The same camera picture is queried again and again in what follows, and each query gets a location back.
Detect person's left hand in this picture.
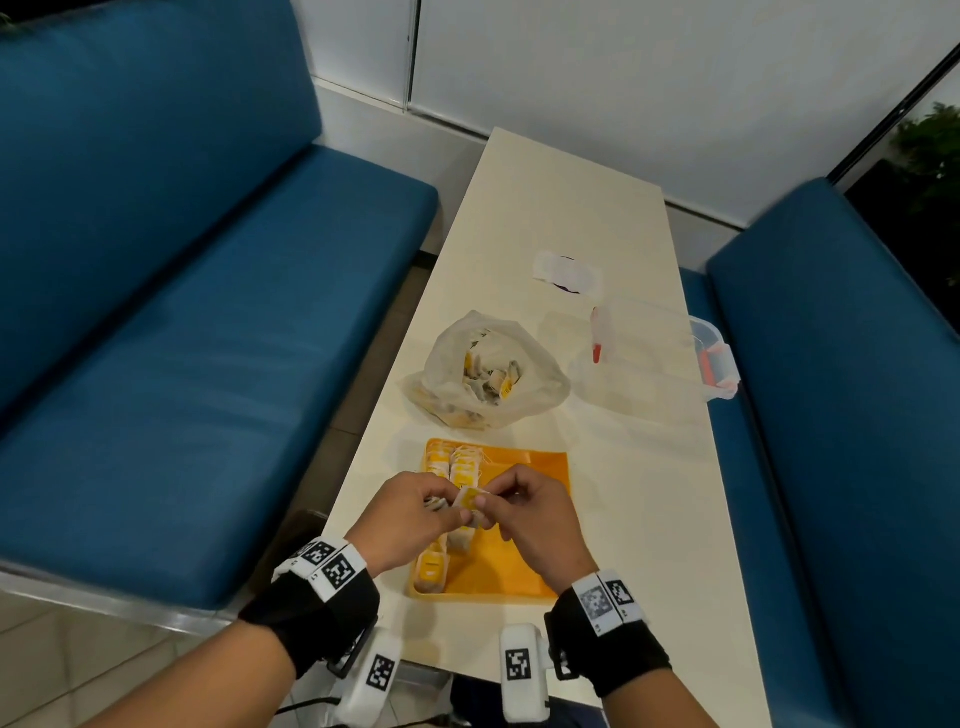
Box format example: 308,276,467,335
344,470,475,580

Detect person's right hand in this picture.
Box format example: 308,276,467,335
472,463,601,599

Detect yellow tray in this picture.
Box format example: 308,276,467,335
407,437,573,604

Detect row of tea bags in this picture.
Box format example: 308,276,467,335
414,440,489,594

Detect clear plastic bag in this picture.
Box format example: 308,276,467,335
401,311,573,433

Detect clear box with red latches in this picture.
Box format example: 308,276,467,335
569,293,742,406

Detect person's left forearm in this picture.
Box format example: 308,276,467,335
78,569,382,728

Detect person's right forearm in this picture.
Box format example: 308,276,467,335
543,607,721,728

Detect white marker wristband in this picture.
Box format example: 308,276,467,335
271,536,369,604
571,569,646,639

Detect white paper patch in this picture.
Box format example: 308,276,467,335
532,249,605,295

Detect blue sofa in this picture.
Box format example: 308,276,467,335
678,178,960,728
0,0,440,639

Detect black metal pole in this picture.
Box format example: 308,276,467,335
827,43,960,181

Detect green leafy plant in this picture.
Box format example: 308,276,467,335
888,103,960,196

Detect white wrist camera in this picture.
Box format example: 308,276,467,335
333,628,405,728
500,623,556,725

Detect black camera cable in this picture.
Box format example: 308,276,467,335
273,695,343,718

